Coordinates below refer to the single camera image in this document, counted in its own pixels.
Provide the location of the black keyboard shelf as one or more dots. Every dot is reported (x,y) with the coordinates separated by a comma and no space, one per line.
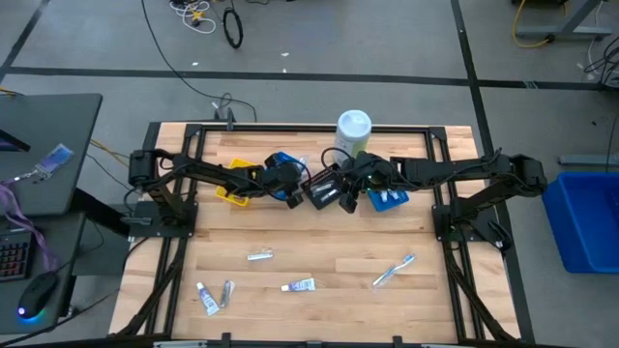
(53,241)

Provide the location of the blue plastic basket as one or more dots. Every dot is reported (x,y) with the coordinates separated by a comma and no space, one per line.
(387,207)
(286,157)

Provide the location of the grey metal floor bar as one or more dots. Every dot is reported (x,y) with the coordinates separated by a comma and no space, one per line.
(585,160)

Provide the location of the blue id badge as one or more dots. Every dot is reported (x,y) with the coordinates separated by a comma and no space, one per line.
(55,158)

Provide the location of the yellow plastic basket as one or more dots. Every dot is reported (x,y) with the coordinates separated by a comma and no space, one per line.
(232,197)

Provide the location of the grey desk base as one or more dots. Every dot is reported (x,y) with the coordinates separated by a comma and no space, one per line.
(566,33)

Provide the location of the large blue plastic bin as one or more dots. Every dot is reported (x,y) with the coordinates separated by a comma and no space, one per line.
(580,241)

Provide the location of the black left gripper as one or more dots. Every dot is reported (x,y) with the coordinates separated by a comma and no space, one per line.
(295,200)

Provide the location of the black backlit keyboard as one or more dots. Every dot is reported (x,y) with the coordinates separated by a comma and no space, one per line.
(14,256)

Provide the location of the black plastic basket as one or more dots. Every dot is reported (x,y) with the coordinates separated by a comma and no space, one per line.
(308,186)

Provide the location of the silver foil sachet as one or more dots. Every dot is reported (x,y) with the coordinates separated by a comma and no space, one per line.
(260,255)
(227,294)
(329,195)
(320,187)

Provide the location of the black monitor edge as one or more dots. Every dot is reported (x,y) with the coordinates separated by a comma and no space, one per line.
(12,142)

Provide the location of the black desk top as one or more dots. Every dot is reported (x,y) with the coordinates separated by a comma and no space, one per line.
(53,121)

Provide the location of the black computer mouse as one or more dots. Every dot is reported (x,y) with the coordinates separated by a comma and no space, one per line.
(38,295)

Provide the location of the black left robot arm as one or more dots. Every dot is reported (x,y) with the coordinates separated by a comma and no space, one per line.
(203,171)

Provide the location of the small white toothpaste tube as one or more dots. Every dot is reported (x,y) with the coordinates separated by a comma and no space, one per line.
(208,299)
(384,195)
(299,285)
(394,195)

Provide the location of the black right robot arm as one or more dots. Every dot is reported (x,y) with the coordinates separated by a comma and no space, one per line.
(445,169)

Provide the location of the blue toothbrush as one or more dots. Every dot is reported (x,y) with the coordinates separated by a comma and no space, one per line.
(392,271)

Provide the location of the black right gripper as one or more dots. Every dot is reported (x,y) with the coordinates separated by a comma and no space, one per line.
(349,203)

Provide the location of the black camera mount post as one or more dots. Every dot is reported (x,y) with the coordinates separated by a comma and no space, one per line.
(230,121)

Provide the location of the white green wipes canister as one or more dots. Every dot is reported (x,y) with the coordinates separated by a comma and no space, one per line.
(353,130)

